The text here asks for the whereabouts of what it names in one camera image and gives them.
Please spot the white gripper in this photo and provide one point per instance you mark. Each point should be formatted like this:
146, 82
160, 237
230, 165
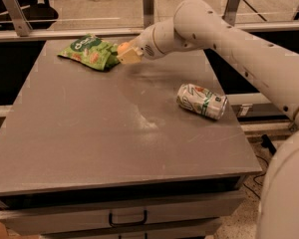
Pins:
147, 43

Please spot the orange fruit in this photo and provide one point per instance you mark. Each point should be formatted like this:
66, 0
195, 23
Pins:
123, 47

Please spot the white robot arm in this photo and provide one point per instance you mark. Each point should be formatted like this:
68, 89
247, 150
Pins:
271, 69

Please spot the green rice chip bag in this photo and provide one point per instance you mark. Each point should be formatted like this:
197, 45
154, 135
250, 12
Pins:
93, 52

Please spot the white green soda can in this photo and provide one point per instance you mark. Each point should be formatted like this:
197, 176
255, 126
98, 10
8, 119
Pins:
201, 101

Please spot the black office chair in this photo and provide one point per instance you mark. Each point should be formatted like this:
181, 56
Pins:
39, 13

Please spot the black stand leg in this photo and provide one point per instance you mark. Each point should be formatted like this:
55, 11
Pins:
267, 143

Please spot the lower grey drawer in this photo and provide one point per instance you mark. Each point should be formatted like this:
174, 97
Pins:
188, 229

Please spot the middle metal rail bracket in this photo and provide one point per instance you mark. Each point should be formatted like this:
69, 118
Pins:
148, 12

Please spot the metal rail bracket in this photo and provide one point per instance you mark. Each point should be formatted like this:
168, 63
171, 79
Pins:
148, 12
19, 21
230, 11

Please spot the left metal rail bracket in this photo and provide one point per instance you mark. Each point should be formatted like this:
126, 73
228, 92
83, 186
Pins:
19, 21

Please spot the right metal rail bracket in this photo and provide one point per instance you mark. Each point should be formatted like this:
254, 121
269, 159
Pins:
230, 11

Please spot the grey drawer with black handle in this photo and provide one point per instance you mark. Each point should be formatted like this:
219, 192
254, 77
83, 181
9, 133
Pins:
120, 214

